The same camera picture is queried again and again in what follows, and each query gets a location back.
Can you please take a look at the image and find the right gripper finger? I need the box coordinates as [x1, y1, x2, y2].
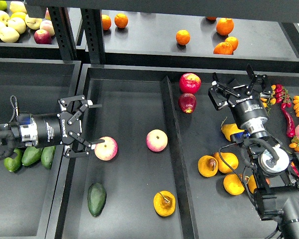
[246, 64, 273, 97]
[208, 72, 237, 111]

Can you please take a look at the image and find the orange front right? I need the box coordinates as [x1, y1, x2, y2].
[213, 42, 234, 55]

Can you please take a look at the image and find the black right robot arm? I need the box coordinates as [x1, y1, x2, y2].
[208, 66, 299, 239]

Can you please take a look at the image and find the pale yellow apple middle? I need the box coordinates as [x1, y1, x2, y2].
[7, 17, 26, 34]

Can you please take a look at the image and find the yellow pear lower right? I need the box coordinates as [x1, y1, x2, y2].
[247, 175, 258, 194]

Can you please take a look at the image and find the pale yellow apple front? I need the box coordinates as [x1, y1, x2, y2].
[0, 27, 20, 43]

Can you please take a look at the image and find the black shelf post left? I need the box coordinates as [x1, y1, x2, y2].
[48, 6, 77, 61]

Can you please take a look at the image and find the orange cherry tomato bunch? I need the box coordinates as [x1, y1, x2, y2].
[260, 85, 277, 114]

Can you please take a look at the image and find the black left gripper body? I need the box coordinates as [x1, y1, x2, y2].
[31, 111, 82, 147]

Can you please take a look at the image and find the red cherry tomato bunch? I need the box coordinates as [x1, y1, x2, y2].
[275, 84, 292, 109]

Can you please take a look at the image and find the orange small right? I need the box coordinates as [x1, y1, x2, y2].
[225, 36, 239, 51]

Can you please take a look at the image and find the yellow pear with stem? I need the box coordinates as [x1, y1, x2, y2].
[153, 190, 176, 217]

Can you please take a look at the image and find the black shelf post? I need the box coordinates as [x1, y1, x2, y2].
[48, 6, 77, 61]
[80, 8, 106, 64]

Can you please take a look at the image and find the red chili pepper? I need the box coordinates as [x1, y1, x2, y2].
[281, 109, 296, 138]

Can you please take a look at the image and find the pink apple left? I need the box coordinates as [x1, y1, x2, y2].
[94, 136, 118, 161]

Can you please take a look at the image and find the yellow pear upper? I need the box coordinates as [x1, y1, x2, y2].
[220, 117, 244, 141]

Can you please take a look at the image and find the orange far left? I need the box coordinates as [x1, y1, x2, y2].
[102, 14, 112, 31]

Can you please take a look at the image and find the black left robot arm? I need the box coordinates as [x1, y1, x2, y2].
[0, 95, 104, 160]

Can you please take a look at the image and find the pink apple right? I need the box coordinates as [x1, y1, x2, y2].
[146, 129, 168, 152]

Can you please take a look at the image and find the black shelf post right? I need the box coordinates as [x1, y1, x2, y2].
[80, 8, 106, 64]

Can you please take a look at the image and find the red apple on shelf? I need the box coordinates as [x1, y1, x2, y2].
[34, 29, 52, 44]

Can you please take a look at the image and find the bright red apple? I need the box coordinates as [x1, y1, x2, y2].
[179, 73, 201, 94]

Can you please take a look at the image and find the dark green avocado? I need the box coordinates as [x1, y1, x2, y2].
[87, 183, 107, 217]

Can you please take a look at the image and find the green avocado right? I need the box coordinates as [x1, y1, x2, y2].
[41, 146, 56, 169]

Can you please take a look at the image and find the yellow pear middle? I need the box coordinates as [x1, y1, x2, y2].
[213, 152, 239, 174]

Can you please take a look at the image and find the large orange upper right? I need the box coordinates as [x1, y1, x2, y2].
[216, 18, 234, 36]

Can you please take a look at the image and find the orange centre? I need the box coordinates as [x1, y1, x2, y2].
[175, 29, 191, 46]

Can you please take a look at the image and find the yellow pear brown spot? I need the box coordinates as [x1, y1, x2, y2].
[197, 155, 218, 177]

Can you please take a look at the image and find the dark red apple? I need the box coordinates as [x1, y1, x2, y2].
[178, 93, 197, 114]

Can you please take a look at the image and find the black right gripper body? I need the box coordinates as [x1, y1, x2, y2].
[228, 94, 269, 131]

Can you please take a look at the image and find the black centre divider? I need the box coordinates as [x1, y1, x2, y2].
[160, 76, 199, 239]

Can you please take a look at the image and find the pink apple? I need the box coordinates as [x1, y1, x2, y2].
[146, 129, 168, 152]
[94, 136, 118, 161]

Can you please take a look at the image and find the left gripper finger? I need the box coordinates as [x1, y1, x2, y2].
[57, 95, 102, 125]
[64, 131, 105, 158]

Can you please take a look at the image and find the green avocado middle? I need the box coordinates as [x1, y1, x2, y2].
[21, 146, 43, 166]

